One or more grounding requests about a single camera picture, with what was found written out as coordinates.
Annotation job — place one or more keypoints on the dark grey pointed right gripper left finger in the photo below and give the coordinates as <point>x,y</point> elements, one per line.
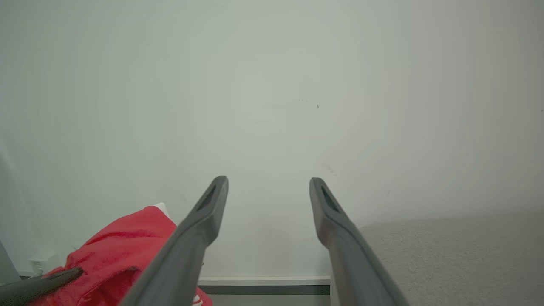
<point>40,284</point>

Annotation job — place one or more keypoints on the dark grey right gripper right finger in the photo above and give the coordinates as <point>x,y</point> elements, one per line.
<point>352,259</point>

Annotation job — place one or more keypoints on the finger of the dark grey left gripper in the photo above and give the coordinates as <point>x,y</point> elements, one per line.
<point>187,250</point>

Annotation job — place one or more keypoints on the red clothing with white print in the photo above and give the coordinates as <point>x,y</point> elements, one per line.
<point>119,255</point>

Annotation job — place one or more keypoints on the white baseboard strip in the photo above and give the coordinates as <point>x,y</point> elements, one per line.
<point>263,280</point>

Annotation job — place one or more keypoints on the beige fabric sofa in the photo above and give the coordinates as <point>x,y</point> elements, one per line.
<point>454,259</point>

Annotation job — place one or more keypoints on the white wall socket box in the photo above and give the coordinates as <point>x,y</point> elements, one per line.
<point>42,263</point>

